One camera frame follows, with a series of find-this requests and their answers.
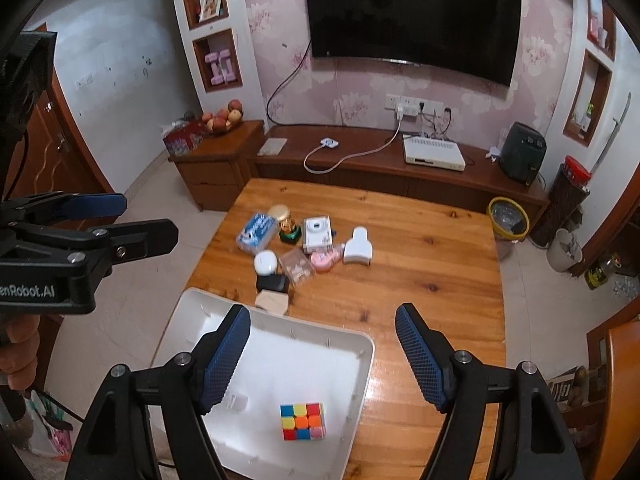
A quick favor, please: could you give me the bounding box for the white charger cable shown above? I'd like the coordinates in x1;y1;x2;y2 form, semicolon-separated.
303;105;407;176

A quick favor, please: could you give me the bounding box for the black television cable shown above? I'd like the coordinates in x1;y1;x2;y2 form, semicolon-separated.
266;39;313;126

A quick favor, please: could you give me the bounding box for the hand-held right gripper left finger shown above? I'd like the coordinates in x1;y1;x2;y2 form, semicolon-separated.
64;304;252;480

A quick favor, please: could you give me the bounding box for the grey flat pad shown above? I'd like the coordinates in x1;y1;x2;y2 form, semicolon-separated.
257;137;288;157

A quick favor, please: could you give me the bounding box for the green bottle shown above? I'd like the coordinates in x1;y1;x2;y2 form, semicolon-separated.
586;255;619;290

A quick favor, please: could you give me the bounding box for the small white camera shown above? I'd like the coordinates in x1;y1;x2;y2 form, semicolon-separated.
302;216;335;255

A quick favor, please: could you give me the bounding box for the clear plastic box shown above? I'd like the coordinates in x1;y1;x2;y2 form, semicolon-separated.
278;248;317;288

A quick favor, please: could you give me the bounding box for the white bucket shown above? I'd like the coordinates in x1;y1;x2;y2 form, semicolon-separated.
546;228;584;273

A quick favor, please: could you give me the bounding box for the gold lid small bottle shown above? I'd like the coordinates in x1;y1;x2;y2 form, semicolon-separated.
268;205;301;245

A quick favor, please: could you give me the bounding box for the white round case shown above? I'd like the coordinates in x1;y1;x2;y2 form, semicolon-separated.
254;251;279;277

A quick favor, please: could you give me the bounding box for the white set-top box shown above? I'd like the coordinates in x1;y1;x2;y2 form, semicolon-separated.
402;135;467;172

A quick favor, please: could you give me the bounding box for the small black box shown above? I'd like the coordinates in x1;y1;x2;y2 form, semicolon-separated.
256;273;291;295

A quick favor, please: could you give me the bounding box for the colourful puzzle cube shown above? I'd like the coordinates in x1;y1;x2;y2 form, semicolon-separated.
280;402;327;442

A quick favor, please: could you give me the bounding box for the wooden side cabinet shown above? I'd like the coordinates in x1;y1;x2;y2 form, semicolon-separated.
168;120;266;212

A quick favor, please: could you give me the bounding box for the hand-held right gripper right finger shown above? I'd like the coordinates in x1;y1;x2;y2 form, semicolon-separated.
394;303;586;480

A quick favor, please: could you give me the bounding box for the black air fryer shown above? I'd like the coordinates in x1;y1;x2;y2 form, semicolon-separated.
499;121;547;187

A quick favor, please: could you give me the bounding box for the long wooden television cabinet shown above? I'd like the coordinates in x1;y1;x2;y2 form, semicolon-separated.
248;124;551;222

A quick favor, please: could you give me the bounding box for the white plastic tray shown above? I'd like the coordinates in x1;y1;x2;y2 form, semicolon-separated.
150;287;376;480

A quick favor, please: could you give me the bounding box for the yellow rim trash bin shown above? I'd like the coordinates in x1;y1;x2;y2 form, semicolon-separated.
487;196;531;261

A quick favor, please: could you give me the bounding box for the white plastic dispenser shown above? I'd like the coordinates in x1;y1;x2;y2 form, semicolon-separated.
342;226;374;267

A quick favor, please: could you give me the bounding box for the plastic bag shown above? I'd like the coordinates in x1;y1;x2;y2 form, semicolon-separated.
25;390;76;458

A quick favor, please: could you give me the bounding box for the patterned tissue box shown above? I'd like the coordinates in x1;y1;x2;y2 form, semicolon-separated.
161;121;205;156

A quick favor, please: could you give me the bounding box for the black wall television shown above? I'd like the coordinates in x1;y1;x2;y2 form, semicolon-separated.
304;0;523;88

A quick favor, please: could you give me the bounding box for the wooden door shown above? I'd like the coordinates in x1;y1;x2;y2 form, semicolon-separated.
2;22;117;201

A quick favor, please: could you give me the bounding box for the long sheathed sword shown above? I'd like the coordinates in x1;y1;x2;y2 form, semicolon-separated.
592;92;632;176

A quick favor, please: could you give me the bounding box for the fruit bowl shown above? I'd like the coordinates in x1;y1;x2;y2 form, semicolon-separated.
201;100;246;137

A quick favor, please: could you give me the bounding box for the blue tissue pack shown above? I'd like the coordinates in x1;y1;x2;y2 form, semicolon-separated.
236;211;279;256

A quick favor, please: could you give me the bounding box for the white wall socket strip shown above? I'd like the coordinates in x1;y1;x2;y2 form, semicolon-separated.
384;92;445;119

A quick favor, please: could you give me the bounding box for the wooden framed wall shelf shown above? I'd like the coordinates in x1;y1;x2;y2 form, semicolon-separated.
562;0;619;149

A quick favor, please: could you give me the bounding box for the white wall niche shelf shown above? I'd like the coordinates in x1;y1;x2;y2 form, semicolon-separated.
168;0;264;112

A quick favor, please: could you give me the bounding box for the pink tape dispenser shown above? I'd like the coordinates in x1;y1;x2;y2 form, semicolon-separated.
310;243;346;274

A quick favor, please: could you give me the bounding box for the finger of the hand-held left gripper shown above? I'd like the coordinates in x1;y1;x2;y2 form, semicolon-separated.
0;191;129;226
0;218;179;281

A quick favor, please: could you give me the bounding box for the person's left hand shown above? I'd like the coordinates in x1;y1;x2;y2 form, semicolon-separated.
0;315;42;392

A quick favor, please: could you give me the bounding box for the wooden block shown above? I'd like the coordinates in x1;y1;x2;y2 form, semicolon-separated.
255;290;290;317

